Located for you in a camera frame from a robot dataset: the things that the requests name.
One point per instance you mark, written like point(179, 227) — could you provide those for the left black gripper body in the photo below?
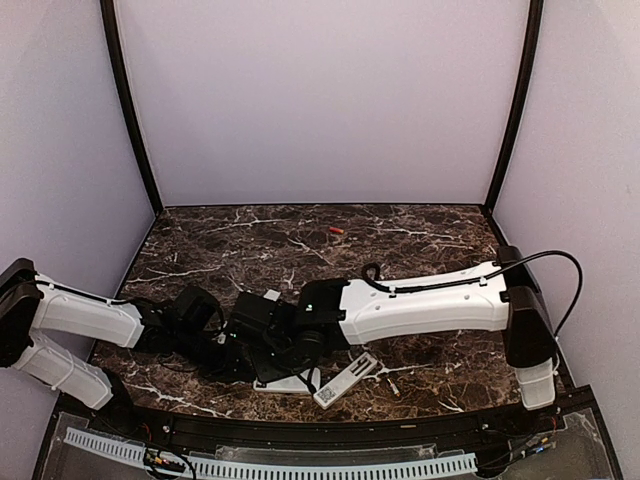
point(221, 364)

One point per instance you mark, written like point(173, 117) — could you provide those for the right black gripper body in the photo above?
point(278, 362)

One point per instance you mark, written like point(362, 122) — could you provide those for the grey remote control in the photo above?
point(288, 385)

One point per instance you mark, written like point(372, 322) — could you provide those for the white slim remote control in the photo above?
point(349, 377)

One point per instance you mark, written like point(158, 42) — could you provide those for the grey remote battery cover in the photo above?
point(272, 295)

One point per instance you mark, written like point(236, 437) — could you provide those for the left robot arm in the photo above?
point(32, 304)

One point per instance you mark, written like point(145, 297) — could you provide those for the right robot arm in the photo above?
point(286, 341)

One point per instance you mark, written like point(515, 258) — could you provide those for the white slotted cable duct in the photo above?
point(253, 463)

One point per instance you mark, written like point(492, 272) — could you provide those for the black front rail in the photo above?
point(477, 428)

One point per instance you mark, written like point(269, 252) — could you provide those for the left black frame post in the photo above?
point(128, 109)

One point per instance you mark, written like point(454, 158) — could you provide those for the black frame post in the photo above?
point(525, 70)
point(128, 109)

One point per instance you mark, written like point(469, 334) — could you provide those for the right black frame post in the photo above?
point(525, 70)

